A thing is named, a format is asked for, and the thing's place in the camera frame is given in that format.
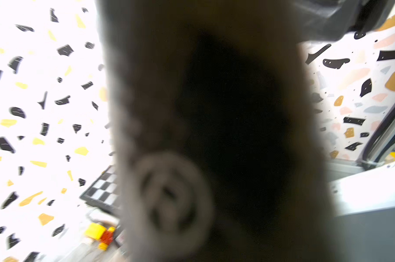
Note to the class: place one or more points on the black white checkerboard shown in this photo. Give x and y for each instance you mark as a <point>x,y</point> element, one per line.
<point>103,193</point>

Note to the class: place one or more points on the yellow red toy block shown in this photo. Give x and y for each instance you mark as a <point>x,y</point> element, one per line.
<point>101,234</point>

